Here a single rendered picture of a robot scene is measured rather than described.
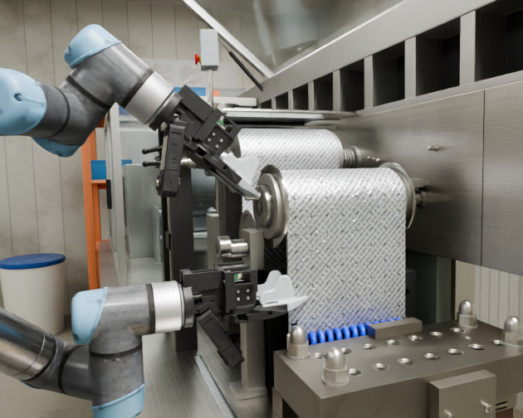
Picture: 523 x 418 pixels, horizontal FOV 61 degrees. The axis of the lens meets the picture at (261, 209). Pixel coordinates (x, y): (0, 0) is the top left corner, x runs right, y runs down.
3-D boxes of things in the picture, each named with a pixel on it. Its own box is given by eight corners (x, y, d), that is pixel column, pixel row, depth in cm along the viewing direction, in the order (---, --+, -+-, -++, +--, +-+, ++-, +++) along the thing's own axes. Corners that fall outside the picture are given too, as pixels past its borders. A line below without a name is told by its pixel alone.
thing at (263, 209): (250, 216, 83) (254, 178, 80) (260, 215, 84) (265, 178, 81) (263, 235, 77) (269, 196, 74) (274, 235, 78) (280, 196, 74)
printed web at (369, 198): (228, 334, 113) (222, 131, 108) (312, 321, 121) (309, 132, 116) (290, 410, 76) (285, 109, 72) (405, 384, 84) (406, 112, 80)
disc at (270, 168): (256, 241, 87) (255, 164, 85) (259, 240, 87) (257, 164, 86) (287, 255, 73) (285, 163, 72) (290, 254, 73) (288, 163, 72)
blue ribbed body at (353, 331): (294, 350, 76) (294, 330, 75) (400, 332, 83) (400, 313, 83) (303, 358, 72) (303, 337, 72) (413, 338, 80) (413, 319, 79)
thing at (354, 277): (288, 343, 76) (285, 235, 74) (403, 323, 84) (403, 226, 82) (290, 344, 75) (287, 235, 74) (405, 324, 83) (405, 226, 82)
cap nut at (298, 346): (282, 352, 70) (282, 324, 69) (304, 348, 71) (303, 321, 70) (292, 362, 66) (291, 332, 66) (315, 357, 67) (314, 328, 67)
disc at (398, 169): (367, 232, 95) (367, 162, 94) (369, 232, 95) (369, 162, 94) (413, 242, 81) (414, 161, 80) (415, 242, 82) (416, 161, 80)
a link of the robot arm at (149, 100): (126, 104, 65) (123, 112, 73) (151, 125, 67) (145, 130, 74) (158, 66, 66) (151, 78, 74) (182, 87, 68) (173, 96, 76)
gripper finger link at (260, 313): (290, 306, 70) (237, 313, 67) (290, 315, 70) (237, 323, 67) (280, 298, 75) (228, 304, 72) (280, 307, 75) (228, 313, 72)
